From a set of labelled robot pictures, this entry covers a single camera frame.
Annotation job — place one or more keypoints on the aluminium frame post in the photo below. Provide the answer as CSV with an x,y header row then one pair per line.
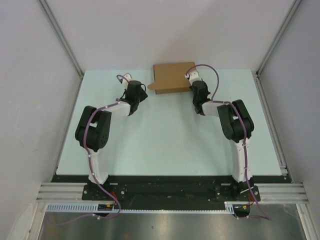
x,y
289,17
49,14

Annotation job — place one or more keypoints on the brown cardboard box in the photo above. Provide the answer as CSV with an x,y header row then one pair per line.
x,y
170,78

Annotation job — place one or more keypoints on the left aluminium frame post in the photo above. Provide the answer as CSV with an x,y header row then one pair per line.
x,y
49,14

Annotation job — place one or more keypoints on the right aluminium frame post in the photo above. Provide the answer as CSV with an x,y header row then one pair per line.
x,y
289,17

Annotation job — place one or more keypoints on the aluminium front rail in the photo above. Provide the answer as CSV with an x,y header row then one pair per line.
x,y
270,193

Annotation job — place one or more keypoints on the grey slotted cable duct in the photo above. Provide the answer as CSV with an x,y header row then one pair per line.
x,y
106,208

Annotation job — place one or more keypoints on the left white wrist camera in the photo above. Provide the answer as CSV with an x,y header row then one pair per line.
x,y
126,79

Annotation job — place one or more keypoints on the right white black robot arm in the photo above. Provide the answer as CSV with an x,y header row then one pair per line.
x,y
237,127

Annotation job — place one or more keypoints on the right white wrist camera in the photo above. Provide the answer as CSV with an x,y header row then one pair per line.
x,y
192,77

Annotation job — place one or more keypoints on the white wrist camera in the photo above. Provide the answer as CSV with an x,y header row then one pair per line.
x,y
126,79
192,77

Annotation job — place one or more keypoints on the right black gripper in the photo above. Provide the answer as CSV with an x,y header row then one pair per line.
x,y
207,91

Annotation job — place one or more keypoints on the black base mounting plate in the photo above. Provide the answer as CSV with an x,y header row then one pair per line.
x,y
217,188

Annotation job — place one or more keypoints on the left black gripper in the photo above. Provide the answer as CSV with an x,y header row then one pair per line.
x,y
143,95

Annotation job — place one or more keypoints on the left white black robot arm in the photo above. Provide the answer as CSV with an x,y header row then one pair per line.
x,y
94,126

